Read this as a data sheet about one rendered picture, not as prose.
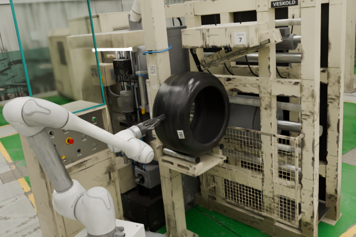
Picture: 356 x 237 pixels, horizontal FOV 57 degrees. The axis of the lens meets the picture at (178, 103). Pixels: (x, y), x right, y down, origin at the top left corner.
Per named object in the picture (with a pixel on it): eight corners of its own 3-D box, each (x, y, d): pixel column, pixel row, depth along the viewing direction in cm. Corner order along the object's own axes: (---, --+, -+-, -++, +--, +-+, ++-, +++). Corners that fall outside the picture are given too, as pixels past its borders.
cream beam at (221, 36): (181, 48, 258) (180, 29, 254) (202, 44, 275) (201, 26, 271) (249, 47, 216) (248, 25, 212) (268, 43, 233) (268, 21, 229)
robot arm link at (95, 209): (101, 239, 167) (96, 199, 163) (77, 230, 177) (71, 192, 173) (123, 222, 181) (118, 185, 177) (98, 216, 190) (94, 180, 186)
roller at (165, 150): (163, 154, 254) (160, 149, 252) (166, 149, 256) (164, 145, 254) (197, 164, 230) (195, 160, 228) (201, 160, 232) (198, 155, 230)
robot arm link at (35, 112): (71, 105, 155) (53, 104, 162) (40, 92, 140) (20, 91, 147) (64, 132, 152) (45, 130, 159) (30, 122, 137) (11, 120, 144)
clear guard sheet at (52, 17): (35, 124, 222) (3, -26, 199) (104, 103, 260) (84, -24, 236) (36, 124, 221) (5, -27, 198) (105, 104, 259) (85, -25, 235)
